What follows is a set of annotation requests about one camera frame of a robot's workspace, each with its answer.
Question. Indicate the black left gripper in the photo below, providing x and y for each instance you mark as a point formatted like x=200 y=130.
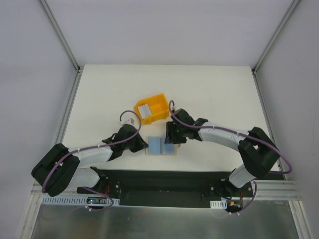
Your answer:
x=136 y=145

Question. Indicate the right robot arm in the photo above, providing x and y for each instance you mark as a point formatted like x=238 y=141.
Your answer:
x=257 y=151

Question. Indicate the white cable duct left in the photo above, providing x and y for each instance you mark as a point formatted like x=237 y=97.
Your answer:
x=79 y=201

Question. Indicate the aluminium post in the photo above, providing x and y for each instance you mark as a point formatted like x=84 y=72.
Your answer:
x=276 y=34
x=59 y=34

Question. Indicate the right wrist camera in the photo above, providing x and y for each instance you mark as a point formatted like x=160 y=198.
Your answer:
x=173 y=108

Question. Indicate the white cable duct right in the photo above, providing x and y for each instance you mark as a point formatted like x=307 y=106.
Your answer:
x=222 y=204

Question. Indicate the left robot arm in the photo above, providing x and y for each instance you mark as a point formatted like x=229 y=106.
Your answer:
x=61 y=168

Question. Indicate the right aluminium post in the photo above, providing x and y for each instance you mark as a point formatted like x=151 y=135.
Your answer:
x=276 y=34

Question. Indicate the beige card holder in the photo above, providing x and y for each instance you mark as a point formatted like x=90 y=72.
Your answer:
x=157 y=146

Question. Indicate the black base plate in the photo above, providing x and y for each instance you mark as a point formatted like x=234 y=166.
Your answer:
x=169 y=188

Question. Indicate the yellow plastic bin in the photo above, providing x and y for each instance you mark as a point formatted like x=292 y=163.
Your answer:
x=158 y=105

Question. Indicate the left aluminium post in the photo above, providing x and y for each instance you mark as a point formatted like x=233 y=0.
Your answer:
x=59 y=34

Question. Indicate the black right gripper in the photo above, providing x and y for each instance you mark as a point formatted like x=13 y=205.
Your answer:
x=171 y=133

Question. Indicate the white cable duct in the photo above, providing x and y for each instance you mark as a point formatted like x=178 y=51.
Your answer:
x=222 y=204
x=79 y=201

